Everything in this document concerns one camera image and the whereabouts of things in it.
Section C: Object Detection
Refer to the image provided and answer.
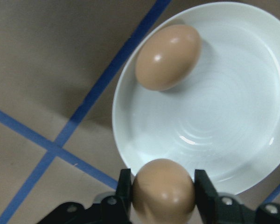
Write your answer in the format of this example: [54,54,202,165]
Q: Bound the white bowl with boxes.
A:
[112,1,280,196]

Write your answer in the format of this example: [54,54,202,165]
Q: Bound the brown egg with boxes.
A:
[132,158,196,224]
[134,24,202,91]

